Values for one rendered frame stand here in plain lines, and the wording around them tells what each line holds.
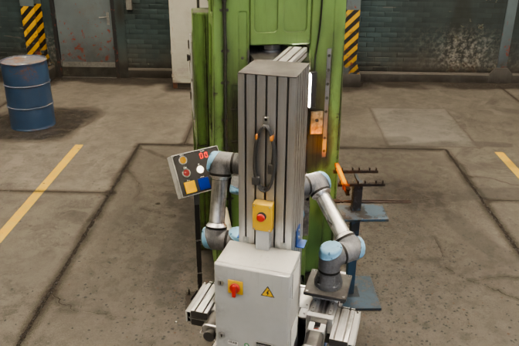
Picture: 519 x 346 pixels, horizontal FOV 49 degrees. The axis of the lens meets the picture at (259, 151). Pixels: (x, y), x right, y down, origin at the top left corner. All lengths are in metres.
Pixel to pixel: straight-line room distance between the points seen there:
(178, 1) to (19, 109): 2.92
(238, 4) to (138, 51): 6.39
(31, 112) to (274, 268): 5.83
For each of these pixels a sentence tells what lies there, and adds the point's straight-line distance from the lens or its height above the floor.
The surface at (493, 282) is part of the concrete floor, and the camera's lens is 4.89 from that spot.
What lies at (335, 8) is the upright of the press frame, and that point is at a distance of 3.90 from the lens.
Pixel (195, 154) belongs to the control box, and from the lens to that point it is 3.74.
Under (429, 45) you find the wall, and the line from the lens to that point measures 10.07.
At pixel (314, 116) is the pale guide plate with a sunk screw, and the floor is 1.32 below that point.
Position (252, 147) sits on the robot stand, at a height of 1.71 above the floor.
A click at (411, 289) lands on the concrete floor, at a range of 4.61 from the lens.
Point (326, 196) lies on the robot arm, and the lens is 3.15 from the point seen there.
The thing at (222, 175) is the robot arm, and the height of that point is 1.34.
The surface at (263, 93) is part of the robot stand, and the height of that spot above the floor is 1.95.
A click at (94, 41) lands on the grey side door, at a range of 10.23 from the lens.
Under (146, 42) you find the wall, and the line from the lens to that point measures 9.98.
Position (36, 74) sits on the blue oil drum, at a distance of 7.81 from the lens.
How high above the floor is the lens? 2.62
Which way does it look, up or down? 23 degrees down
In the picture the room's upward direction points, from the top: straight up
